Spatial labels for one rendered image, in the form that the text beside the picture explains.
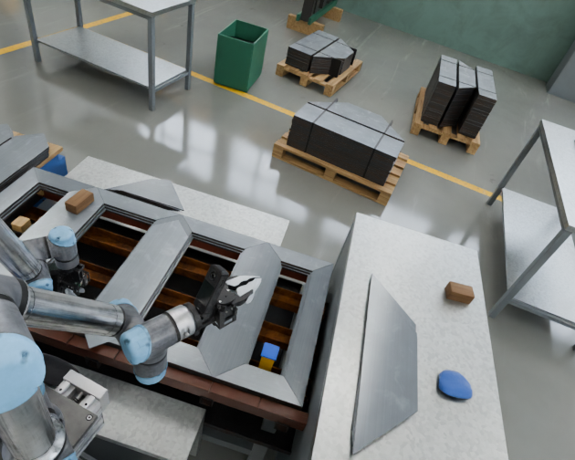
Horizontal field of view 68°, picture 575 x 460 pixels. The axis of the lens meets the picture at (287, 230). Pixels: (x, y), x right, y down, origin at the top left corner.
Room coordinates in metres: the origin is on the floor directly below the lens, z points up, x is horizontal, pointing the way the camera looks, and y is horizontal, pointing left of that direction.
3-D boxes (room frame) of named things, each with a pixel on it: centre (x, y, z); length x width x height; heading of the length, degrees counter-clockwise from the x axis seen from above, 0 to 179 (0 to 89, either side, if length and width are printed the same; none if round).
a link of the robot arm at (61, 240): (0.90, 0.71, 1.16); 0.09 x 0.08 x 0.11; 132
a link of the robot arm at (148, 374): (0.50, 0.24, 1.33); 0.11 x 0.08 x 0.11; 51
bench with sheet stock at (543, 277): (2.97, -2.10, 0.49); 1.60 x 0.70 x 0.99; 171
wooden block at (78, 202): (1.38, 0.96, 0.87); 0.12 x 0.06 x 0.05; 171
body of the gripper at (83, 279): (0.90, 0.70, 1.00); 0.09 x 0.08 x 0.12; 87
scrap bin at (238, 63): (4.98, 1.12, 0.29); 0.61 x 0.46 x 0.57; 177
